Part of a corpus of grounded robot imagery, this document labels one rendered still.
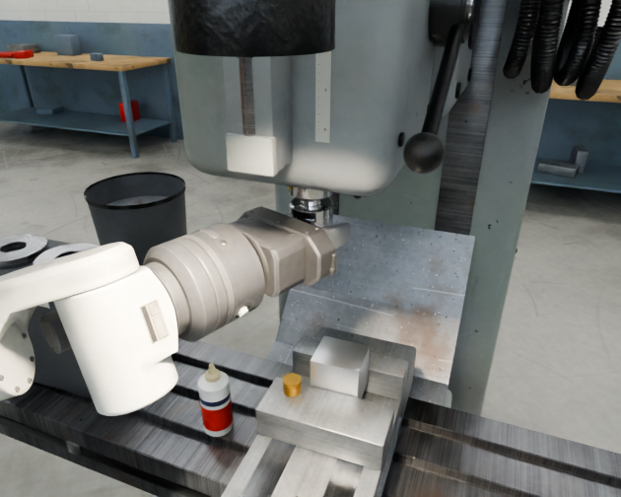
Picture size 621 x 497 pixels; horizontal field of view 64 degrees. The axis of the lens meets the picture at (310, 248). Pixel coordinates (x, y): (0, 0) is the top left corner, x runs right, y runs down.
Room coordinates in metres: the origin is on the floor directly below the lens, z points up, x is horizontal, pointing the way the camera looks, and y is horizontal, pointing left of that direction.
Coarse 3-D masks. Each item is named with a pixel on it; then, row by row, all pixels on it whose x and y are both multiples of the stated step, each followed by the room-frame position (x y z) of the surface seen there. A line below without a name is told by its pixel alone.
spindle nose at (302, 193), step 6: (294, 192) 0.47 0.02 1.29; (300, 192) 0.46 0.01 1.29; (306, 192) 0.46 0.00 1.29; (312, 192) 0.46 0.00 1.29; (318, 192) 0.46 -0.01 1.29; (324, 192) 0.47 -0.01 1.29; (330, 192) 0.47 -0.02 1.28; (300, 198) 0.47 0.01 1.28; (306, 198) 0.46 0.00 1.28; (312, 198) 0.46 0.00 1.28; (318, 198) 0.46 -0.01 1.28
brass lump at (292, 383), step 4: (284, 376) 0.45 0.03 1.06; (288, 376) 0.45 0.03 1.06; (292, 376) 0.45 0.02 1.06; (296, 376) 0.45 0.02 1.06; (284, 380) 0.45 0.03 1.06; (288, 380) 0.45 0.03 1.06; (292, 380) 0.45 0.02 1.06; (296, 380) 0.45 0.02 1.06; (300, 380) 0.45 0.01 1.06; (284, 384) 0.44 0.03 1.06; (288, 384) 0.44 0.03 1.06; (292, 384) 0.44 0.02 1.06; (296, 384) 0.44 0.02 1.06; (300, 384) 0.44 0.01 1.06; (284, 388) 0.44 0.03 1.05; (288, 388) 0.44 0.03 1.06; (292, 388) 0.44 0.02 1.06; (296, 388) 0.44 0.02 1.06; (300, 388) 0.44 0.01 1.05; (284, 392) 0.44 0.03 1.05; (288, 392) 0.44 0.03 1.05; (292, 392) 0.44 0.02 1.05; (296, 392) 0.44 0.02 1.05; (300, 392) 0.44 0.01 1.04; (292, 396) 0.44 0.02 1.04
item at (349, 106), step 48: (336, 0) 0.38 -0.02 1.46; (384, 0) 0.37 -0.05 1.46; (336, 48) 0.38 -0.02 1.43; (384, 48) 0.37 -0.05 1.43; (432, 48) 0.50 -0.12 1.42; (192, 96) 0.43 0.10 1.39; (336, 96) 0.38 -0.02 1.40; (384, 96) 0.38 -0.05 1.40; (192, 144) 0.43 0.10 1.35; (336, 144) 0.38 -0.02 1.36; (384, 144) 0.38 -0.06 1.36; (336, 192) 0.40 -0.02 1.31
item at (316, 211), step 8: (296, 200) 0.49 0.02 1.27; (328, 200) 0.49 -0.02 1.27; (296, 208) 0.47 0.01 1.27; (304, 208) 0.47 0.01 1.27; (312, 208) 0.47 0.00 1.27; (320, 208) 0.47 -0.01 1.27; (328, 208) 0.47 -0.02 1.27; (296, 216) 0.47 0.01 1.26; (304, 216) 0.46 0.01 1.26; (312, 216) 0.46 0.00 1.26; (320, 216) 0.46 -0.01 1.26
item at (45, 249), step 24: (0, 240) 0.67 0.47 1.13; (24, 240) 0.67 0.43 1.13; (48, 240) 0.70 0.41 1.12; (0, 264) 0.60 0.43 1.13; (24, 264) 0.62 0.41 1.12; (48, 312) 0.56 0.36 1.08; (48, 360) 0.57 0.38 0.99; (72, 360) 0.55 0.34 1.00; (48, 384) 0.57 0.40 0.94; (72, 384) 0.56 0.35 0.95
